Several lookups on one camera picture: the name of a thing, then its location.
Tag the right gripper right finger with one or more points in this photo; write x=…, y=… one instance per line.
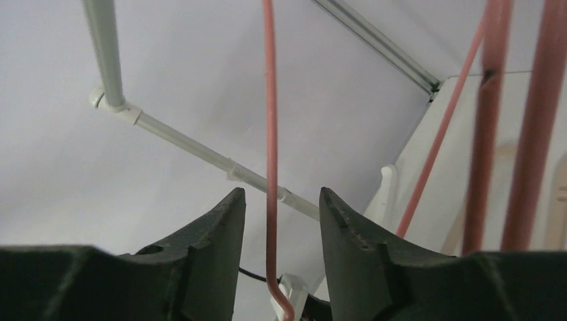
x=374, y=275

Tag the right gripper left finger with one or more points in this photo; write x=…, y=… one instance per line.
x=189, y=275

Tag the pink wire hanger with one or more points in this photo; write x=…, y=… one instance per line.
x=496, y=25
x=534, y=140
x=272, y=161

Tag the beige hanger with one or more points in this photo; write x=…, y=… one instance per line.
x=501, y=179
x=555, y=235

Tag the metal clothes rack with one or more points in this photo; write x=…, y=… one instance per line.
x=101, y=20

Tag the aluminium frame structure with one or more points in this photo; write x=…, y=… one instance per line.
x=380, y=43

